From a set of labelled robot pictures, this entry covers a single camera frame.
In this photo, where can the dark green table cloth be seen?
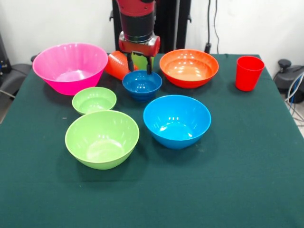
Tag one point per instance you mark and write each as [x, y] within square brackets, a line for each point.
[213, 190]

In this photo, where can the red cup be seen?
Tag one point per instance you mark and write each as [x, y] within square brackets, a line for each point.
[249, 76]

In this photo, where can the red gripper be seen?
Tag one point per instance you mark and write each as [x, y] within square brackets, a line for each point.
[140, 47]

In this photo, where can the orange cup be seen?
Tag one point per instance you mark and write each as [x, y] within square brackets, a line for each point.
[117, 65]

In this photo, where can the large pink bowl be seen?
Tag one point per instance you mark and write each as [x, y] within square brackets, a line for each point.
[71, 61]

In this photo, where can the green cup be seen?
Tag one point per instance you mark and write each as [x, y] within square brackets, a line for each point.
[141, 63]

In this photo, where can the black chair base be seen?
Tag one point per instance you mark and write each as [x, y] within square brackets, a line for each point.
[288, 78]

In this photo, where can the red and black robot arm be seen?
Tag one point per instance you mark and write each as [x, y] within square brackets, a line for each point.
[136, 19]

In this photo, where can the black equipment box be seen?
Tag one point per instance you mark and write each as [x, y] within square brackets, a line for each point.
[4, 59]

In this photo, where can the large light blue bowl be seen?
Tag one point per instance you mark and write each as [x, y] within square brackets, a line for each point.
[177, 123]

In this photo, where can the orange bowl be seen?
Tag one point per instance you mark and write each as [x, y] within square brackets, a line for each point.
[187, 70]

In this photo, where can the small dark blue bowl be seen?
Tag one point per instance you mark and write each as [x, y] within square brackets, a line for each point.
[141, 86]

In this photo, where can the grey office chair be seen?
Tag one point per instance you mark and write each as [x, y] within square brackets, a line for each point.
[14, 76]

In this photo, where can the large green bowl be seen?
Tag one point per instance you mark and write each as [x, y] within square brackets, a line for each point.
[102, 140]

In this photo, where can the small green bowl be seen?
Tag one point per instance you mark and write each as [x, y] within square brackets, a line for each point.
[93, 101]

